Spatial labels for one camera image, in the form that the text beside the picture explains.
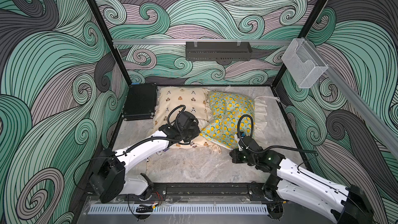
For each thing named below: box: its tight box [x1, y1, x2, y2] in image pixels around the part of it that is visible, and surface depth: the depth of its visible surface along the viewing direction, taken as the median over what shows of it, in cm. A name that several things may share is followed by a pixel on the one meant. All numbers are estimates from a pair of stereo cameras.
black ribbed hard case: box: [122, 82, 158, 121], surface depth 106 cm
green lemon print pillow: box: [199, 90, 255, 150], surface depth 89 cm
